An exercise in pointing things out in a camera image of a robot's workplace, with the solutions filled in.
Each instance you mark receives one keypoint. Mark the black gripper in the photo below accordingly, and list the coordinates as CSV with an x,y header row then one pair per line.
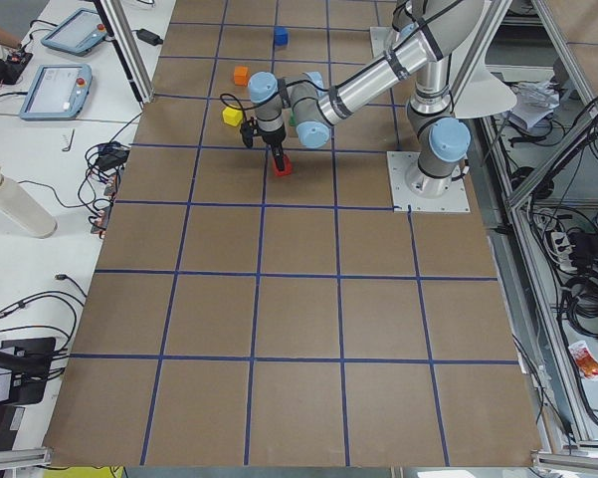
x,y
273,137

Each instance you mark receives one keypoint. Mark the red block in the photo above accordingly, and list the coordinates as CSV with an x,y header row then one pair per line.
x,y
282,165

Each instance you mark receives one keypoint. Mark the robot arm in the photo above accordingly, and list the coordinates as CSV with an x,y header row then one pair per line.
x,y
422,39

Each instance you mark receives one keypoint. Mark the yellow block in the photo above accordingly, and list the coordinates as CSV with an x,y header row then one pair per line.
x,y
232,117

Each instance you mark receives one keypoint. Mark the orange block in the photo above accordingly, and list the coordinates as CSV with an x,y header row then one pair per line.
x,y
241,75

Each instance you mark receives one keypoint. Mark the blue block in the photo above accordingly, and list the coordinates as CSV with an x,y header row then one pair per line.
x,y
281,36

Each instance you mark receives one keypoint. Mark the black power adapter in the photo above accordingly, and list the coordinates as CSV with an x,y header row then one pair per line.
x,y
149,37

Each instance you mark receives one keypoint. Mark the white chair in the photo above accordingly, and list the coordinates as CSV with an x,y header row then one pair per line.
x,y
484,95

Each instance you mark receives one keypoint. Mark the hex key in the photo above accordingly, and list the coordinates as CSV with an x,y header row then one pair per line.
x,y
68,139

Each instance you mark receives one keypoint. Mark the teach pendant near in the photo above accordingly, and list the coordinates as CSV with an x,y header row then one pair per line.
x,y
58,92

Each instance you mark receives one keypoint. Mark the teach pendant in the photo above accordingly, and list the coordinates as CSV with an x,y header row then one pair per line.
x,y
58,92
77,34

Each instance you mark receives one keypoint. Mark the teach pendant far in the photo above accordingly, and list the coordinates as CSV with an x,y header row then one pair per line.
x,y
77,34

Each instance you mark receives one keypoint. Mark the white bottle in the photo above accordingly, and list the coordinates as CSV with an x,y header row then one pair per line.
x,y
20,207

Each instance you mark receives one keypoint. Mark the power strip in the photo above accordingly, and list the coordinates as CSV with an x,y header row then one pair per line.
x,y
561,250

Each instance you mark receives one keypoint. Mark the black monitor stand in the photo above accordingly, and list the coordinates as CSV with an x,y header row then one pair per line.
x,y
25,368

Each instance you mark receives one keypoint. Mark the red snack packet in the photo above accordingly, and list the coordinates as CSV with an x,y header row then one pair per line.
x,y
586,363

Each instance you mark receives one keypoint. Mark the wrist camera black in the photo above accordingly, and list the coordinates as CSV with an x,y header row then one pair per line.
x,y
248,130

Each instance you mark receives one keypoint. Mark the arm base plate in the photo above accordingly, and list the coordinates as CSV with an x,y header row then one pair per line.
x,y
412,191
378,42

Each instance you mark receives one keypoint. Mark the aluminium frame post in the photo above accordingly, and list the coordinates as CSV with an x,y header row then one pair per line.
x,y
117,27

